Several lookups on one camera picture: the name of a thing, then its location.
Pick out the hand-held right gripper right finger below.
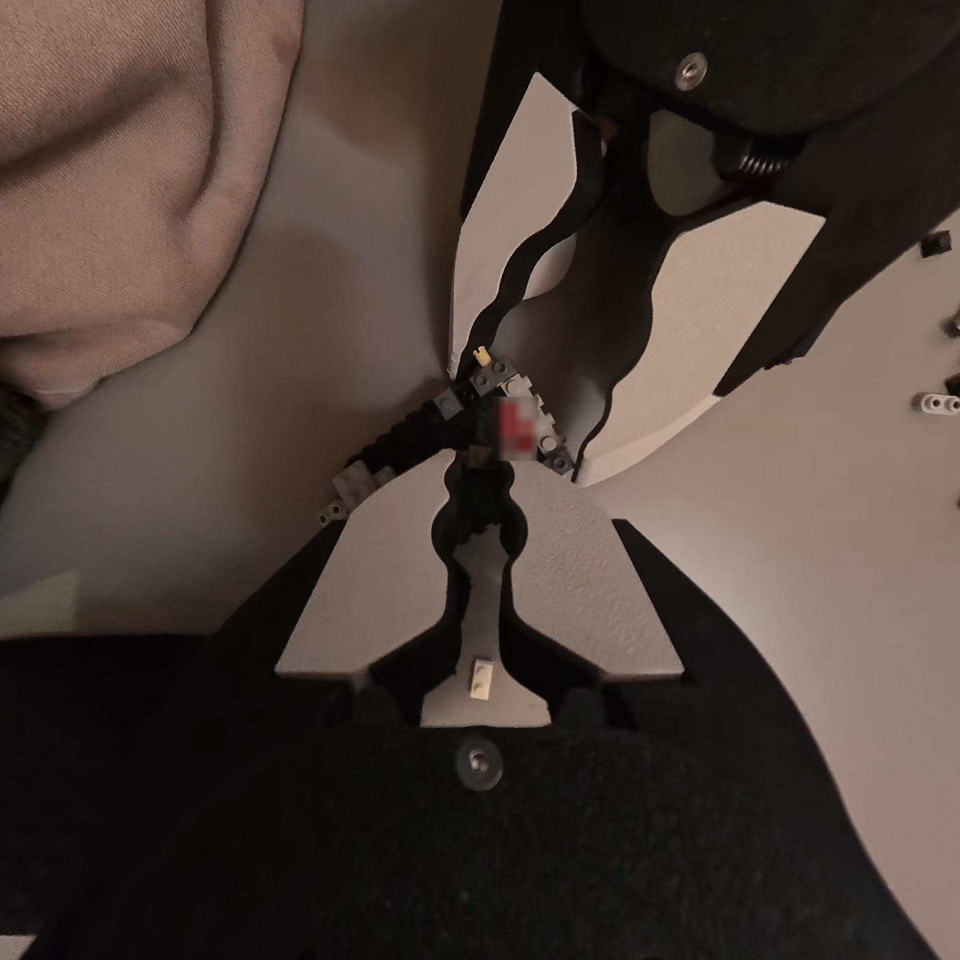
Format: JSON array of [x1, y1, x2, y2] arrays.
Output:
[[496, 453, 685, 727]]

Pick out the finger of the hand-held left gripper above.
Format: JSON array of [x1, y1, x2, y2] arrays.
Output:
[[570, 197, 828, 486], [448, 71, 607, 378]]

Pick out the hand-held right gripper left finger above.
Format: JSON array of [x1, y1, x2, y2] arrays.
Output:
[[274, 448, 462, 729]]

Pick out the black toy brick car chassis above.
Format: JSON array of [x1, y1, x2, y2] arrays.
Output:
[[318, 345, 579, 541]]

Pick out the grey desk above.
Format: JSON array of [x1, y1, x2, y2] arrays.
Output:
[[0, 0, 960, 960]]

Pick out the person's taupe sweatshirt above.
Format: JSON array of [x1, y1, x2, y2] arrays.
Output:
[[0, 0, 305, 412]]

